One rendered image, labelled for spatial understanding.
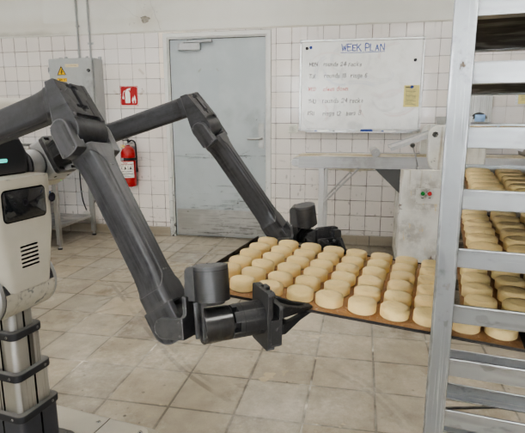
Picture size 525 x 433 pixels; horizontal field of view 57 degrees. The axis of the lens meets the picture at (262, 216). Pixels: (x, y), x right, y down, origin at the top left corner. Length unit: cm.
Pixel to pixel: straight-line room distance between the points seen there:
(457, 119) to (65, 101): 64
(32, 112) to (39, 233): 55
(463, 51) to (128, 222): 57
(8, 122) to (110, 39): 451
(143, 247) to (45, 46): 515
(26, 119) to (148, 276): 39
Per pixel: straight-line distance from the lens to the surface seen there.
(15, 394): 161
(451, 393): 136
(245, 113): 499
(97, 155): 90
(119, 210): 86
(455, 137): 74
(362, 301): 88
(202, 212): 522
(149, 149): 531
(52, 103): 95
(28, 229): 146
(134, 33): 541
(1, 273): 143
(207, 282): 77
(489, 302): 86
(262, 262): 105
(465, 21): 75
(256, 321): 81
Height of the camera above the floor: 126
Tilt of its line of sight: 12 degrees down
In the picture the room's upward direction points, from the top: straight up
